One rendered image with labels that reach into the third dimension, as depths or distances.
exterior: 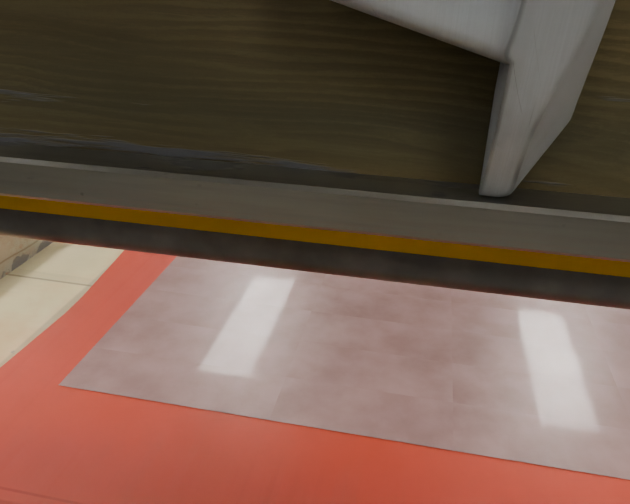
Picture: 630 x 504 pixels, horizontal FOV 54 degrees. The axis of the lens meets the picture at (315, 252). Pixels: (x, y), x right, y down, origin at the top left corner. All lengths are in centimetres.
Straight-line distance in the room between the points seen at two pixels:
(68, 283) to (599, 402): 28
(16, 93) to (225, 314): 19
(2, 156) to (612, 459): 24
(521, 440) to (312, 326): 12
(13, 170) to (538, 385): 24
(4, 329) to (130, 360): 7
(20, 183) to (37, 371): 15
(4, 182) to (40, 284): 21
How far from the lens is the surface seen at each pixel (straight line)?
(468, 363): 31
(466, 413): 28
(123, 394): 28
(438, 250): 17
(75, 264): 40
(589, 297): 18
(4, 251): 39
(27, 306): 36
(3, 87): 18
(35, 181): 17
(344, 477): 24
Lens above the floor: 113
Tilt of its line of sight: 25 degrees down
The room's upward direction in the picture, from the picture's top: 3 degrees clockwise
